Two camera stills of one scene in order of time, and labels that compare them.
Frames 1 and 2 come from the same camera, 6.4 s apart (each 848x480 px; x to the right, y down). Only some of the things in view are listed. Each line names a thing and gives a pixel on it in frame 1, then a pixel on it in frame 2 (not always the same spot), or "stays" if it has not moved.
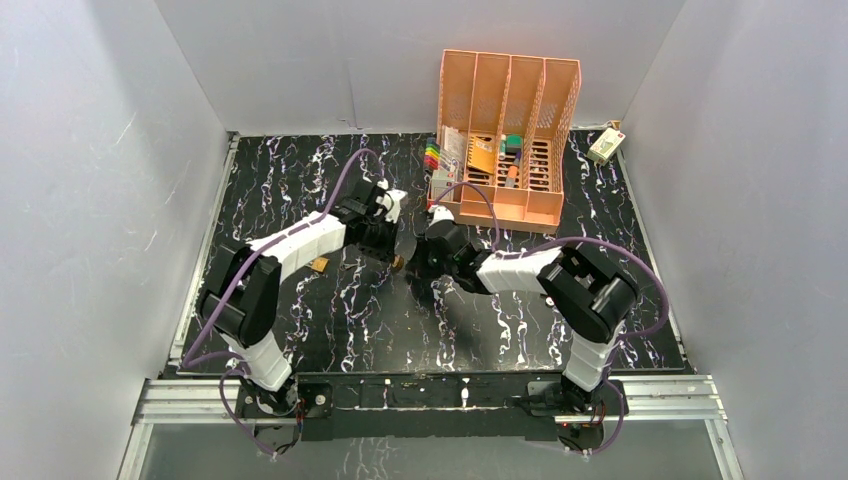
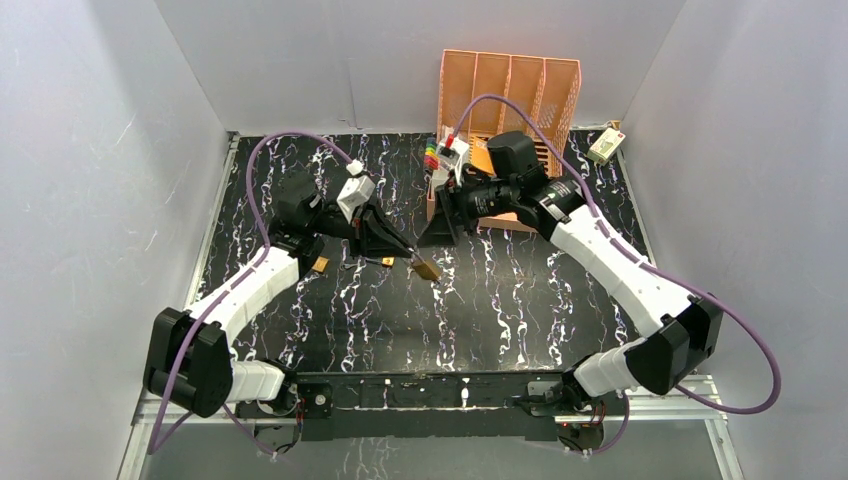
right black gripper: x=418 y=266 -> x=439 y=232
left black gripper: x=382 y=246 stays
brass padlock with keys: x=319 y=264 stays
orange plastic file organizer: x=504 y=124 stays
